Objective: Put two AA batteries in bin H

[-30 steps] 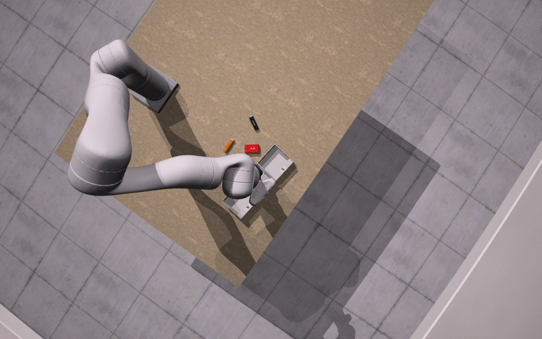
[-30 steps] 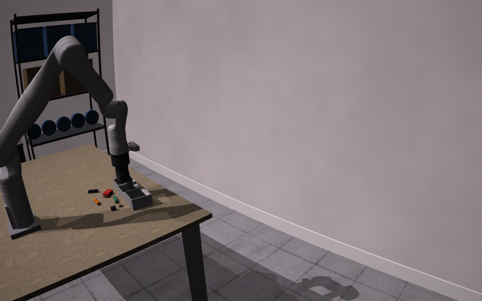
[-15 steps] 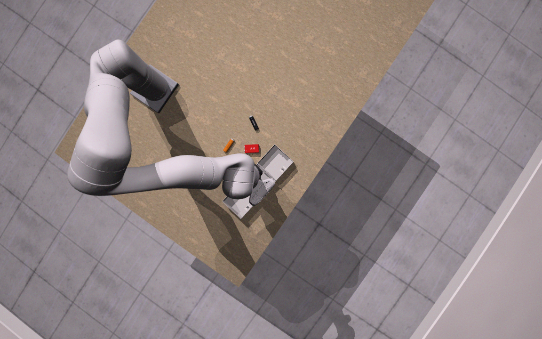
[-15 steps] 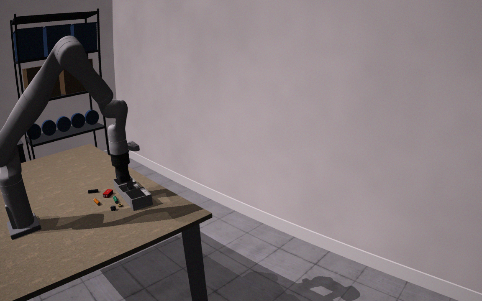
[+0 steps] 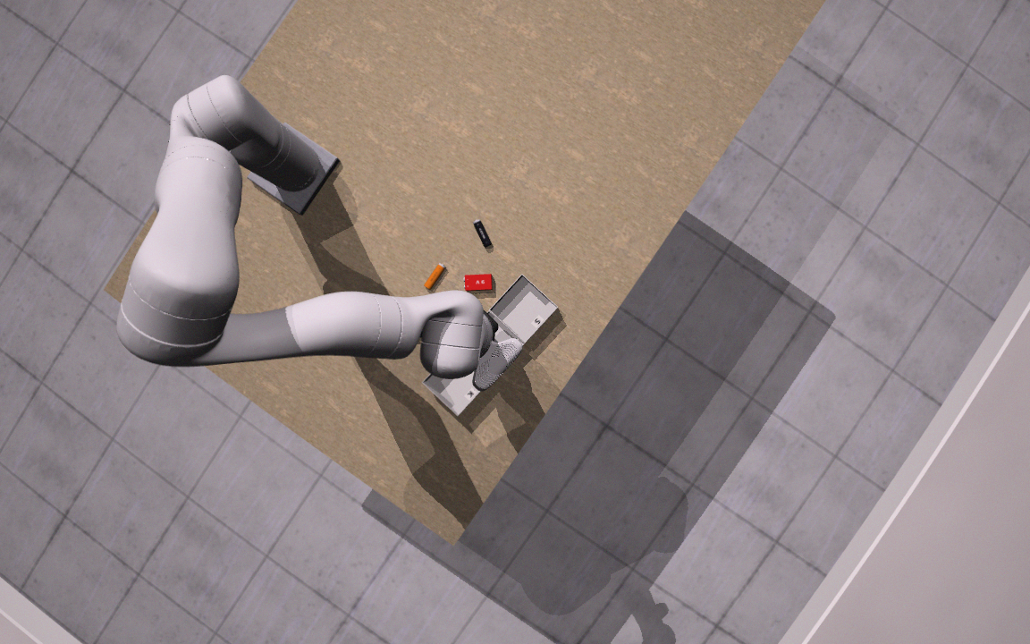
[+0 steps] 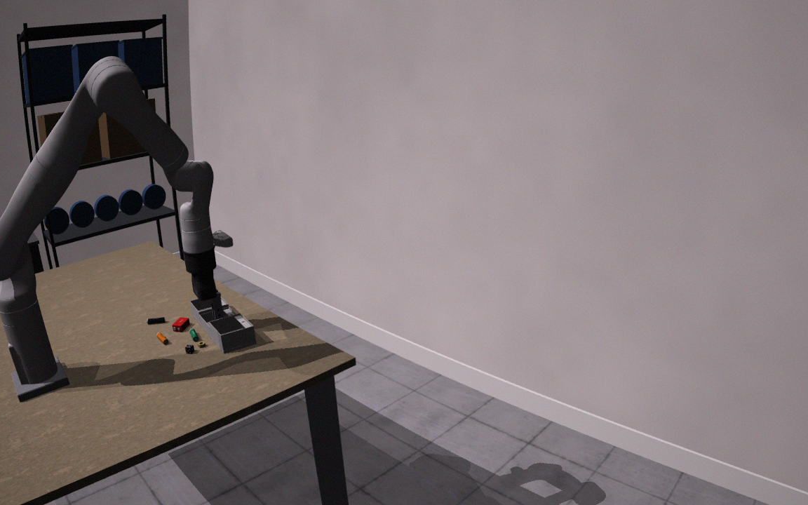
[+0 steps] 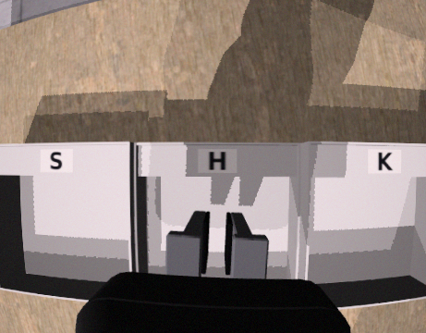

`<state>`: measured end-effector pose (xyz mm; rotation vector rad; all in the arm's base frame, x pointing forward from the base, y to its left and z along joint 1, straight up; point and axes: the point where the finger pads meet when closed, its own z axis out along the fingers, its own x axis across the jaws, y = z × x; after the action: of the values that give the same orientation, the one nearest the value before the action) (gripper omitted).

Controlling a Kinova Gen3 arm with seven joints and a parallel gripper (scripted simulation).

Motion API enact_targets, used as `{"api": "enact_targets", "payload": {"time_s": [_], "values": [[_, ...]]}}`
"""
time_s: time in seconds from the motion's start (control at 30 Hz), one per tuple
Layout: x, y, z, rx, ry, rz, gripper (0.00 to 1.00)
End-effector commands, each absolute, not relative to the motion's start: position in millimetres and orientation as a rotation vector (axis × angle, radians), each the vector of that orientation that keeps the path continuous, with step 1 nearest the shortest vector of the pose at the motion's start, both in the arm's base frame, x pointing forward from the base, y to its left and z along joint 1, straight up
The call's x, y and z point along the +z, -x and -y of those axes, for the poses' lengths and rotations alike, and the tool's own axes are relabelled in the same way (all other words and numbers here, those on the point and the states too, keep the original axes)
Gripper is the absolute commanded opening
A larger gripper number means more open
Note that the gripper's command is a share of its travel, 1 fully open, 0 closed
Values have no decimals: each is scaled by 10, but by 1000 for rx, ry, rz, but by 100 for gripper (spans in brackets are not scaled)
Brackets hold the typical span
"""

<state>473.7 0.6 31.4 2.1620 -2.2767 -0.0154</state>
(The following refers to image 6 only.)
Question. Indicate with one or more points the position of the white open cardboard bins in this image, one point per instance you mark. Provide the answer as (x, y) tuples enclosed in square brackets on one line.
[(230, 333)]

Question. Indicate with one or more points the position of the red 9v battery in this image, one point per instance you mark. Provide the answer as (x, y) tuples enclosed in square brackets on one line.
[(180, 325)]

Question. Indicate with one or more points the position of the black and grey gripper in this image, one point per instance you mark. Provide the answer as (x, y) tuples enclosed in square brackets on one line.
[(199, 256)]

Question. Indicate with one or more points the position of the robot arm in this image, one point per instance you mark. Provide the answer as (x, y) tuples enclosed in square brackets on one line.
[(110, 86)]

